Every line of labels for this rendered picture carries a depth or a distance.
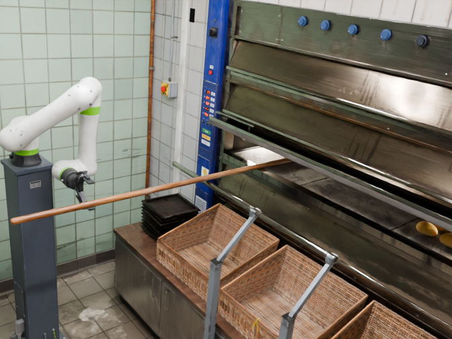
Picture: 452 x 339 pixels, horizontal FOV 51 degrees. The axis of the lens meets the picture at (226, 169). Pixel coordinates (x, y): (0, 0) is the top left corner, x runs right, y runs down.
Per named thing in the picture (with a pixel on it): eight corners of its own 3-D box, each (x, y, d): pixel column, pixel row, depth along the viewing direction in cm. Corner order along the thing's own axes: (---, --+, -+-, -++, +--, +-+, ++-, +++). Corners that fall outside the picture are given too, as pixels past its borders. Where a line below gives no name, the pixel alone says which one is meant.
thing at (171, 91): (169, 93, 341) (169, 79, 338) (177, 97, 334) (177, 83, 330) (160, 94, 337) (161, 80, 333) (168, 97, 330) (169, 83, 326)
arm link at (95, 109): (74, 78, 233) (99, 81, 234) (81, 73, 245) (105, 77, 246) (73, 114, 240) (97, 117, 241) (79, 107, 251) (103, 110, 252)
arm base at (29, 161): (-1, 153, 262) (-2, 143, 260) (27, 149, 272) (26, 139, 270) (18, 169, 245) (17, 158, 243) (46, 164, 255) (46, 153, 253)
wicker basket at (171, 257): (216, 238, 322) (219, 201, 312) (276, 280, 283) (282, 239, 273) (154, 259, 291) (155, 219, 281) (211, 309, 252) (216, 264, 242)
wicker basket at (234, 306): (280, 284, 280) (286, 242, 270) (360, 340, 240) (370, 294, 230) (214, 313, 250) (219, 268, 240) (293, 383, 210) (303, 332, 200)
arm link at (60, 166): (48, 178, 252) (48, 158, 248) (71, 175, 260) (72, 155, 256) (58, 187, 242) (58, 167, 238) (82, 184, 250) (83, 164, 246)
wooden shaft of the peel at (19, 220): (11, 227, 198) (11, 220, 197) (9, 223, 200) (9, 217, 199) (296, 161, 301) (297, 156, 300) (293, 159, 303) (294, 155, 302)
